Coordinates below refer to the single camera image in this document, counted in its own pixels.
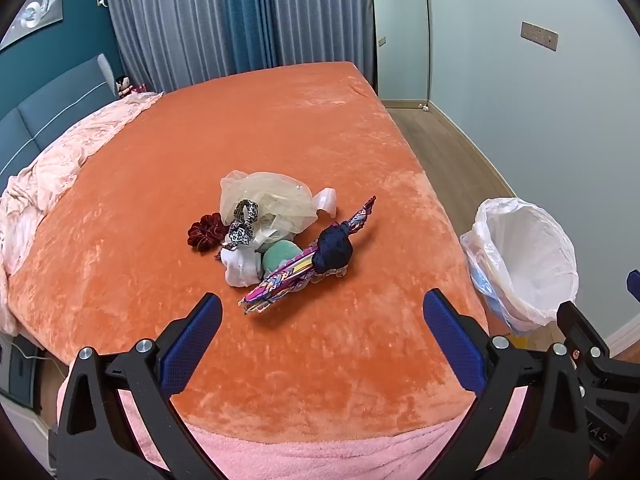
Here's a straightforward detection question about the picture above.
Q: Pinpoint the blue padded headboard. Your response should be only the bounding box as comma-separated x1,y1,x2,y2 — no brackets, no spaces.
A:
0,54,121,196

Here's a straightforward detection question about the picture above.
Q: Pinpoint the white sock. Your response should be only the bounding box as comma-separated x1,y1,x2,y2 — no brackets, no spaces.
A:
220,245,265,289

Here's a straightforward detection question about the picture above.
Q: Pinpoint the mint green ball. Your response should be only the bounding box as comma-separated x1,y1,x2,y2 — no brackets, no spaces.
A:
261,240,302,282

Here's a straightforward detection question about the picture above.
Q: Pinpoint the framed wall picture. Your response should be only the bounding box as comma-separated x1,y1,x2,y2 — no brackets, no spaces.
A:
0,0,64,52

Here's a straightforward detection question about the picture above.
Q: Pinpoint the translucent plastic bag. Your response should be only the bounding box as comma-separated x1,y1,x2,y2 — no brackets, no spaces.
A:
219,170,319,241

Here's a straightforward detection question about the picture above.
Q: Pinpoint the pink fleece blanket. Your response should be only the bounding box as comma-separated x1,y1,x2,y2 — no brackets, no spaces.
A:
56,385,528,480

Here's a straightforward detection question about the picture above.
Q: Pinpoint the leopard print scrunchie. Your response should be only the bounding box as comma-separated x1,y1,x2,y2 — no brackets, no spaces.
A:
221,199,261,251

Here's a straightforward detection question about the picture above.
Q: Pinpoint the blue curtain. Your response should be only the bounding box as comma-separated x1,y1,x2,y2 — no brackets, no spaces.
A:
220,0,277,73

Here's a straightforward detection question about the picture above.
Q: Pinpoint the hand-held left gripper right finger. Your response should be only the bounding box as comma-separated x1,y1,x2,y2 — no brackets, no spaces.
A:
422,288,595,480

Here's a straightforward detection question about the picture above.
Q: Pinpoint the orange plush blanket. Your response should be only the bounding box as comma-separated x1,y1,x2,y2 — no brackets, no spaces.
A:
7,61,501,446

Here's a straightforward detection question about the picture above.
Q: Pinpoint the blue trash bin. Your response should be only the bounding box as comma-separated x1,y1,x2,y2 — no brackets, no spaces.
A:
471,259,513,322

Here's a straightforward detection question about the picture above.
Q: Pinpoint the colourful patterned scarf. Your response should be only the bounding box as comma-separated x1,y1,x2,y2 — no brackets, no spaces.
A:
237,195,377,316

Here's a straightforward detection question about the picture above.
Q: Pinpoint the bedside cabinet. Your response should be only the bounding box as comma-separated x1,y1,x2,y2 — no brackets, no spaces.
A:
0,332,53,413

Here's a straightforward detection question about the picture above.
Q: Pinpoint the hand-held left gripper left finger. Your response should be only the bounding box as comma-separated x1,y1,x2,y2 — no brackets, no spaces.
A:
48,292,236,480

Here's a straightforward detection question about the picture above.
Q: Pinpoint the grey curtain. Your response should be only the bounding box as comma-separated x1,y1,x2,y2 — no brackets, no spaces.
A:
102,0,376,94

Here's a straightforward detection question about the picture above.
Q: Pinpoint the white bin liner bag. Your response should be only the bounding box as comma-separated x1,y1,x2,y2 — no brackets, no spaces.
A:
459,197,579,337

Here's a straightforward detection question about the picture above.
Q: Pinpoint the navy knotted cloth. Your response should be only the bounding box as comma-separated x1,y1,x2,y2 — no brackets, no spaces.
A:
311,223,354,277

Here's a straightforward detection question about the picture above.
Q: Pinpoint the white cable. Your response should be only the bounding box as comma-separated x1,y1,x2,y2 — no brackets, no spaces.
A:
14,336,67,377

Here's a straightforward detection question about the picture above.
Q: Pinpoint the pale pink quilt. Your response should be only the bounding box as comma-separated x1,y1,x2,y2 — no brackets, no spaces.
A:
0,91,164,332

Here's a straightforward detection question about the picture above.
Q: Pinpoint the wall switch panel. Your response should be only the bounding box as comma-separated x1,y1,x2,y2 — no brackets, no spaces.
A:
520,21,560,52

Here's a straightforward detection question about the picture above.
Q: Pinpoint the dark red scrunchie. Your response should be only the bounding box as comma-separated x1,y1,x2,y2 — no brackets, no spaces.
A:
187,212,229,252

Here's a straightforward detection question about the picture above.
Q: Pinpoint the standing mirror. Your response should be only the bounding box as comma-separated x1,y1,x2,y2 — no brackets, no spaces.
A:
371,0,432,111

